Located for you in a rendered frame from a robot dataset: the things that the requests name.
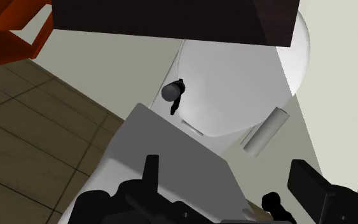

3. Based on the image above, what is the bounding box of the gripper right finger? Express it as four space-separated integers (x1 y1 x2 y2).
287 158 358 224

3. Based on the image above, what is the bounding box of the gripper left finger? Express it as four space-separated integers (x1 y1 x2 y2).
68 154 214 224

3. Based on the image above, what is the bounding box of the black irregular object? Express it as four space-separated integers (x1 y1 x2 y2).
261 192 297 224

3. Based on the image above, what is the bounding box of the white toilet paper roll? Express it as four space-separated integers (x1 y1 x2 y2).
242 106 291 158

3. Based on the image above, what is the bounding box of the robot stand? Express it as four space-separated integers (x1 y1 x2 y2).
51 0 301 48

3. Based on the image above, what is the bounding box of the orange wooden furniture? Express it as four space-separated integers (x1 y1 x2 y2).
0 0 55 70

